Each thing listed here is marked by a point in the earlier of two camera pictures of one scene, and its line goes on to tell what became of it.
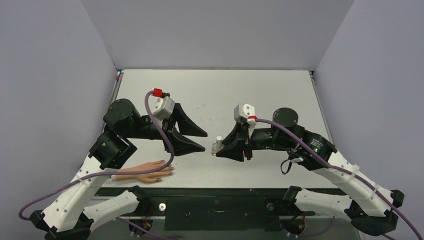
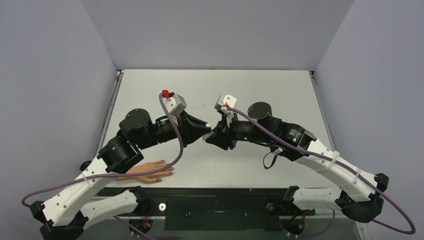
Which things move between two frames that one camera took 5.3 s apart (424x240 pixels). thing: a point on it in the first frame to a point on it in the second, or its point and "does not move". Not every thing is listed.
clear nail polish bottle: x=218 y=146 to x=206 y=136
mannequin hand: x=153 y=177 does not move
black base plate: x=220 y=209 does not move
